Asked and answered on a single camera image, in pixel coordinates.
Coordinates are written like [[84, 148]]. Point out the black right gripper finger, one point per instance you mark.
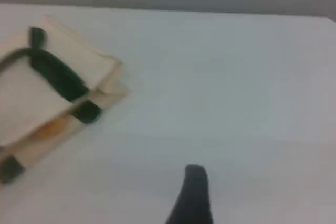
[[193, 197]]

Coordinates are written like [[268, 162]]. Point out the long striped orange bread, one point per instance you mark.
[[51, 129]]

